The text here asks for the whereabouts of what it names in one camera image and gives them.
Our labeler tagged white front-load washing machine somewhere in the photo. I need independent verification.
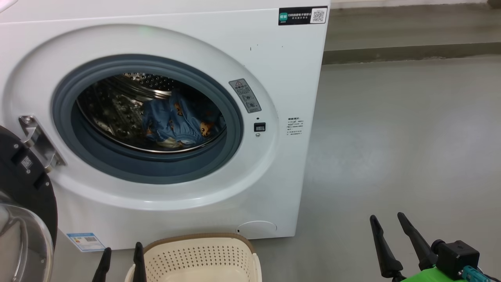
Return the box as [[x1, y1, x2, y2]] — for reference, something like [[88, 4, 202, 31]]
[[0, 0, 330, 251]]

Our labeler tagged stainless steel washer drum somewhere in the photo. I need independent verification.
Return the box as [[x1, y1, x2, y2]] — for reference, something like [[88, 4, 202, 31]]
[[76, 72, 227, 154]]

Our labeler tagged round white filter cover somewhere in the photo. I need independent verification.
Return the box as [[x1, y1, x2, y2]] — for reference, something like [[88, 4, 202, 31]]
[[236, 221, 278, 239]]

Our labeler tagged blue white energy label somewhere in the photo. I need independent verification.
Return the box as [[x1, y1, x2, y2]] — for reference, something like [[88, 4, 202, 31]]
[[67, 233, 106, 252]]

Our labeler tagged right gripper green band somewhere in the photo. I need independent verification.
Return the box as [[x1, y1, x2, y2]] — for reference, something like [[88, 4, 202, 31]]
[[369, 212, 470, 282]]

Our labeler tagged grey warning label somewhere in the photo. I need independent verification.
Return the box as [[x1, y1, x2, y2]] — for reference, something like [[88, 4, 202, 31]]
[[229, 78, 262, 114]]

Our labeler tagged black QR code sticker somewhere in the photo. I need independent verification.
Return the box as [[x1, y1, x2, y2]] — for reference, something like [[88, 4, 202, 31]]
[[278, 6, 328, 26]]

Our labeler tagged small printed text label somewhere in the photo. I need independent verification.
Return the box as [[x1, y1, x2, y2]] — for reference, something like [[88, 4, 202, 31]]
[[287, 117, 304, 137]]

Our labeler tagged cream perforated laundry basket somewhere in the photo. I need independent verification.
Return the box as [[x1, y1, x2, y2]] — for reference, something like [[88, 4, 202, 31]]
[[124, 233, 263, 282]]

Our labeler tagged round dark glass washer door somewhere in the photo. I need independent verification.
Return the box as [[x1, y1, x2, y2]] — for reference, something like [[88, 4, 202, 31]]
[[0, 125, 58, 282]]

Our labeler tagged teal connector right camera cable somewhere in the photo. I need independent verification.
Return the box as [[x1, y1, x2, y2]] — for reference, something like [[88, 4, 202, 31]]
[[462, 266, 494, 282]]

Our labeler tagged metal door hinge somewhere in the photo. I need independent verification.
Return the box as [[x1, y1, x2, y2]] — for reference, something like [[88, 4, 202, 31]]
[[18, 115, 67, 173]]

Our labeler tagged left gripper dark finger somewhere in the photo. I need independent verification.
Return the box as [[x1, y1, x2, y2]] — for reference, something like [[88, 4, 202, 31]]
[[92, 247, 112, 282], [132, 242, 147, 282]]

